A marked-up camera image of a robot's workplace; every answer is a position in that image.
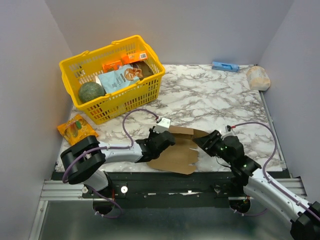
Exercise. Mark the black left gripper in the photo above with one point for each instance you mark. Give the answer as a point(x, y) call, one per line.
point(152, 133)

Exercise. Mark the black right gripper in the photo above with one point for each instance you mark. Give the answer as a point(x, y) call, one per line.
point(210, 141)

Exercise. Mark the brown cardboard box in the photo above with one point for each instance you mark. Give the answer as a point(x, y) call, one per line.
point(181, 157)

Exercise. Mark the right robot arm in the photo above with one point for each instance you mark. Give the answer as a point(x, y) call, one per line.
point(302, 216)

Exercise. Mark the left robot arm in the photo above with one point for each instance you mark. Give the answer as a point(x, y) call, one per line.
point(83, 160)

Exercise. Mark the blue flat box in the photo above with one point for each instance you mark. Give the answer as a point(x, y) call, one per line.
point(227, 67)

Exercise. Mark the orange scrub mommy box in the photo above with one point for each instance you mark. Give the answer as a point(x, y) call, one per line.
point(112, 66)

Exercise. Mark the light blue cassava chips bag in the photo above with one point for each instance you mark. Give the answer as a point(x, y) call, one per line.
point(116, 80)

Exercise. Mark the white bagged bread loaf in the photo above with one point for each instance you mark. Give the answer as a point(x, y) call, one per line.
point(258, 79)

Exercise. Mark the orange gummy candy bag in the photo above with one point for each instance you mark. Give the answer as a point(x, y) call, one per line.
point(76, 129)

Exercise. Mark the green melon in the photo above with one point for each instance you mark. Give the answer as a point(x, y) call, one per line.
point(90, 91)

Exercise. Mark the yellow plastic shopping basket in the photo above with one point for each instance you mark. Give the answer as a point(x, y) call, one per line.
point(85, 67)

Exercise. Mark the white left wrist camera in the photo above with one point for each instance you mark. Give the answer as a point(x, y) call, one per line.
point(162, 125)

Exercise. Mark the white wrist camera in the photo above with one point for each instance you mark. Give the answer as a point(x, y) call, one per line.
point(162, 125)
point(229, 131)

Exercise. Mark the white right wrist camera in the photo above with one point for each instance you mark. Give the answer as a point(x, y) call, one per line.
point(229, 131)

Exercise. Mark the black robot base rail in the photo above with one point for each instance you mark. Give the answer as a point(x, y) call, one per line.
point(165, 189)

